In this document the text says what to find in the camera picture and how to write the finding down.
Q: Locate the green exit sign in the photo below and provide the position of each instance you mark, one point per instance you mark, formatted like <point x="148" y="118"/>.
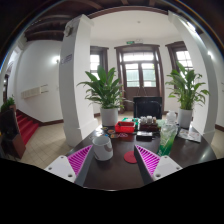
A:
<point x="130" y="42"/>

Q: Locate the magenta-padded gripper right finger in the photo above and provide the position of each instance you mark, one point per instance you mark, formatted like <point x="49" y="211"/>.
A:
<point x="148" y="160"/>

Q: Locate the clear bottle with green label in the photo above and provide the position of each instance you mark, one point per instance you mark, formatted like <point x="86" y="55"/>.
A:
<point x="166" y="136"/>

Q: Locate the brown wooden double door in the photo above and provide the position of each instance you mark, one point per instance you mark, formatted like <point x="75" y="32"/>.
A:
<point x="140" y="91"/>

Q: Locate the red carpeted staircase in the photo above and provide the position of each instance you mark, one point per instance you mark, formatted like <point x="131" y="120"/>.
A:
<point x="26" y="126"/>

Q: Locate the printed paper leaflet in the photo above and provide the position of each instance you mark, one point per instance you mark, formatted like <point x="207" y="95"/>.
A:
<point x="190" y="135"/>

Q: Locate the red plastic basket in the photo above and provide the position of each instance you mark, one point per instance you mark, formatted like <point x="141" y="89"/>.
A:
<point x="124" y="127"/>

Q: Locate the dark tray with small jars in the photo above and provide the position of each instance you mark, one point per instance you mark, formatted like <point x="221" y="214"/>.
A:
<point x="148" y="126"/>

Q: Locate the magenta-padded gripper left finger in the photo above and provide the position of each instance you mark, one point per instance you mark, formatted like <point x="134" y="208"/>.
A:
<point x="79" y="160"/>

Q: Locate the brown framed window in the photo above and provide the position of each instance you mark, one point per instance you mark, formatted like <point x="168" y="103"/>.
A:
<point x="183" y="58"/>
<point x="96" y="63"/>

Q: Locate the green package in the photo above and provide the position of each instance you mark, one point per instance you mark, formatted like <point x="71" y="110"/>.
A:
<point x="128" y="119"/>

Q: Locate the flat round red coaster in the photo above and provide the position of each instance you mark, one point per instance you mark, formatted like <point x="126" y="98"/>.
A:
<point x="130" y="157"/>

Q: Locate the small green plant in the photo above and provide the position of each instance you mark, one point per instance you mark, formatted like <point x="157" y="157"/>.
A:
<point x="8" y="103"/>

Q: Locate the white wall box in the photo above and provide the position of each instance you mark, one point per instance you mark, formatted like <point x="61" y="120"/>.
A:
<point x="33" y="91"/>

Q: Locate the small black box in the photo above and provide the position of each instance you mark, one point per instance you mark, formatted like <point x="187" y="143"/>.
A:
<point x="144" y="135"/>

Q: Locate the black chair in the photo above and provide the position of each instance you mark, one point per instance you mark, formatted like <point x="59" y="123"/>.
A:
<point x="147" y="107"/>

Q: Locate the white mug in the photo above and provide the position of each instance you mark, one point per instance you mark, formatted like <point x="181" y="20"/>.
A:
<point x="102" y="148"/>

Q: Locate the leafy plant in white pot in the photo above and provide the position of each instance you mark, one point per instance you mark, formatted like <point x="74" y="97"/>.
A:
<point x="109" y="116"/>
<point x="185" y="118"/>

